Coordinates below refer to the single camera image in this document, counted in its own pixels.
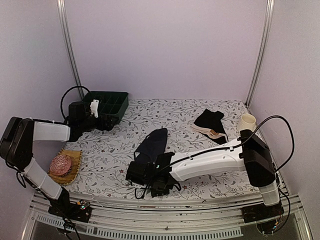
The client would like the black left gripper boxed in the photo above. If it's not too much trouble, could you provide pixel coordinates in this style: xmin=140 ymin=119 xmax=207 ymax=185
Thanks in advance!
xmin=79 ymin=112 xmax=120 ymax=133

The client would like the navy blue underwear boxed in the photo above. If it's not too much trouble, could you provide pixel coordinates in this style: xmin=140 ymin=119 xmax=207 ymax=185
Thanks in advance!
xmin=133 ymin=128 xmax=168 ymax=164

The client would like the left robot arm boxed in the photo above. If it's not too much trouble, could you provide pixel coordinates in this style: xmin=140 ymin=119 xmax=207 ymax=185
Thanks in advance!
xmin=0 ymin=99 xmax=123 ymax=217

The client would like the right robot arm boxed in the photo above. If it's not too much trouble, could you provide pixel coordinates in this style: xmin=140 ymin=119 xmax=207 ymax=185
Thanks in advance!
xmin=126 ymin=129 xmax=280 ymax=218

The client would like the dark green divided tray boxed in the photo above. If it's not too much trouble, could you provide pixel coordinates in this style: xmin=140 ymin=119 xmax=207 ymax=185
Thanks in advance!
xmin=82 ymin=91 xmax=129 ymax=125

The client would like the woven bamboo mat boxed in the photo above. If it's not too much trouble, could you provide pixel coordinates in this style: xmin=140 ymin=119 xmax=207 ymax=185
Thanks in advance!
xmin=47 ymin=149 xmax=82 ymax=186

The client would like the floral patterned table mat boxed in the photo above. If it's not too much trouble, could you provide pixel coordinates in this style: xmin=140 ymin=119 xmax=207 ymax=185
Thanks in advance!
xmin=65 ymin=99 xmax=247 ymax=199

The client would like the red patterned bowl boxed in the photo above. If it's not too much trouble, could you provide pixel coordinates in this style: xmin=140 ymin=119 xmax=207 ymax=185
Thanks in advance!
xmin=49 ymin=154 xmax=72 ymax=176

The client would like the cream plastic cup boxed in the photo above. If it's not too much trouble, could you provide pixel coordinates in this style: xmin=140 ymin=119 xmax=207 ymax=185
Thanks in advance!
xmin=236 ymin=113 xmax=256 ymax=132

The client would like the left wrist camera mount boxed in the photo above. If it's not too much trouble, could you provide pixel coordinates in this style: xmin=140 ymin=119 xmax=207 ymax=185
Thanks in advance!
xmin=90 ymin=99 xmax=100 ymax=118

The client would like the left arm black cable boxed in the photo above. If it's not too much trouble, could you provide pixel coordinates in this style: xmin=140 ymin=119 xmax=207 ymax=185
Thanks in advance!
xmin=59 ymin=85 xmax=91 ymax=121

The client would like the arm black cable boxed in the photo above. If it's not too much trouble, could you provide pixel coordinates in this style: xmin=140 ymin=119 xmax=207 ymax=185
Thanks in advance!
xmin=59 ymin=85 xmax=91 ymax=121
xmin=134 ymin=114 xmax=295 ymax=200

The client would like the front aluminium rail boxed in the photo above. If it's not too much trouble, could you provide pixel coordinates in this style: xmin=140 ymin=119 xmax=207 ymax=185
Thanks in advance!
xmin=24 ymin=193 xmax=313 ymax=240

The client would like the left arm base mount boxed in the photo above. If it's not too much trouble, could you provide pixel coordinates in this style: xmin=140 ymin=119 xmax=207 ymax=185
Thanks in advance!
xmin=48 ymin=199 xmax=92 ymax=223

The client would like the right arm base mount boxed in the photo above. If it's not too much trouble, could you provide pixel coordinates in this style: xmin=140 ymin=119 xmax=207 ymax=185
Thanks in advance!
xmin=241 ymin=202 xmax=285 ymax=223

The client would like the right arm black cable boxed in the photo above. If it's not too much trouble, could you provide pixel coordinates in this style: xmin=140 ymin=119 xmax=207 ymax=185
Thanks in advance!
xmin=134 ymin=114 xmax=295 ymax=200

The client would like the left aluminium frame post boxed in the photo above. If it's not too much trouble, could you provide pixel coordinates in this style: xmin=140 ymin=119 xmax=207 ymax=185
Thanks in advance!
xmin=56 ymin=0 xmax=82 ymax=87

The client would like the aluminium frame post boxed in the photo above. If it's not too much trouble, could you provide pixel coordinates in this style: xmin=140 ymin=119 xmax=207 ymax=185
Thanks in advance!
xmin=56 ymin=0 xmax=82 ymax=87
xmin=245 ymin=0 xmax=275 ymax=109

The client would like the right aluminium frame post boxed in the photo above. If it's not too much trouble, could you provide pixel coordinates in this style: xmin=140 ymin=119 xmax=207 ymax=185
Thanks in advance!
xmin=245 ymin=0 xmax=275 ymax=109

